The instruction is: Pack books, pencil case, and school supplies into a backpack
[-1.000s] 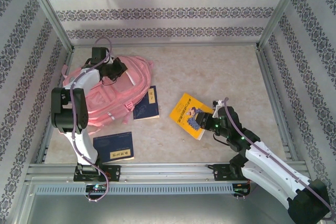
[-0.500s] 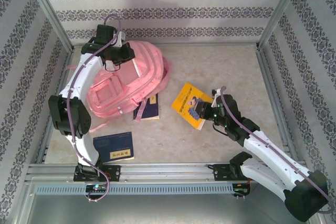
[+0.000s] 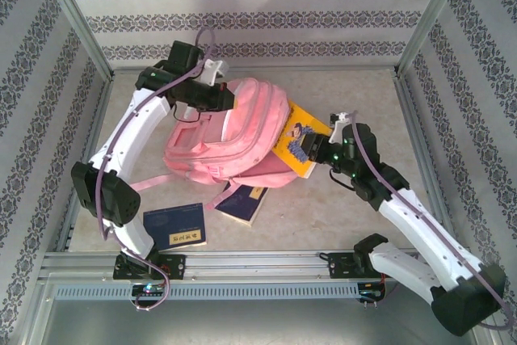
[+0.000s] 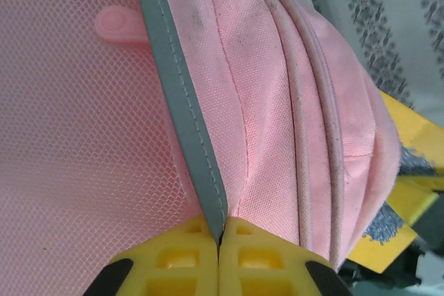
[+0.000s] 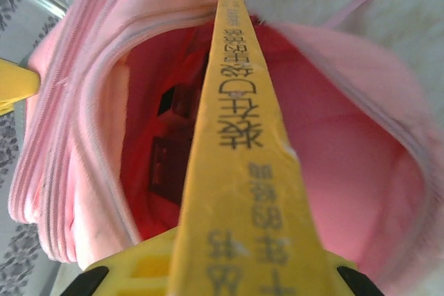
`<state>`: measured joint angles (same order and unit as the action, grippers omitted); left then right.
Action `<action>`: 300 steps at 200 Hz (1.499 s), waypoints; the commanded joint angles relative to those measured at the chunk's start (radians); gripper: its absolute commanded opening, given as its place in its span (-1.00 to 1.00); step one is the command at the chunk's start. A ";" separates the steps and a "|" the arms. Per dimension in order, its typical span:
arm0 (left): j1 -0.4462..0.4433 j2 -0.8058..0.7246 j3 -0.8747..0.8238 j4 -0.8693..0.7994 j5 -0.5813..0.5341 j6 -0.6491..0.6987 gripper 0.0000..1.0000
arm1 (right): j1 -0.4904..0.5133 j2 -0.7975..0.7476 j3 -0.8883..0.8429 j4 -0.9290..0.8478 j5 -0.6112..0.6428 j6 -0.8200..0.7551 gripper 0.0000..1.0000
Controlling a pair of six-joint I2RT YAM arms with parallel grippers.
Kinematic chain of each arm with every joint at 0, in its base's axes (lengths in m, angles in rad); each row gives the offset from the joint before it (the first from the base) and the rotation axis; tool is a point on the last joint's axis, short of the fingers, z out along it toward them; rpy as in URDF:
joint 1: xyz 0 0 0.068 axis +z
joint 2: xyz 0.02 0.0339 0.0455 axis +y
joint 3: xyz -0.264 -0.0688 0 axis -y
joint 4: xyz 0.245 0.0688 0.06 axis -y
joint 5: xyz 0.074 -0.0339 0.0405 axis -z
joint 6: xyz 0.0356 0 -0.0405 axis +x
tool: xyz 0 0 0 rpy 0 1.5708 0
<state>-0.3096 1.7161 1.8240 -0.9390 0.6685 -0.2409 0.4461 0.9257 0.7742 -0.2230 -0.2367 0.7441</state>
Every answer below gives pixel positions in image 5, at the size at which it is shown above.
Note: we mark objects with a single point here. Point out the navy patterned book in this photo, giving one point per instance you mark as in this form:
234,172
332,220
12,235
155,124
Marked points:
166,171

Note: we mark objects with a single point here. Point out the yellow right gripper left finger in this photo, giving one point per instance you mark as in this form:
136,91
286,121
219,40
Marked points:
138,268

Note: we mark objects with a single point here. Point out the pink backpack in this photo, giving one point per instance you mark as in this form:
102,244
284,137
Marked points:
347,136

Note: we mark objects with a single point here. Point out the yellow book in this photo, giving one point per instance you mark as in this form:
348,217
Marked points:
243,136

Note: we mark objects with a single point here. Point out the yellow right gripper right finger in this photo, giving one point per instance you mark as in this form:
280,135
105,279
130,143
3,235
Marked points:
354,282

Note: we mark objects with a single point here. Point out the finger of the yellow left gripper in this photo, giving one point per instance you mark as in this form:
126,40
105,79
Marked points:
17,81

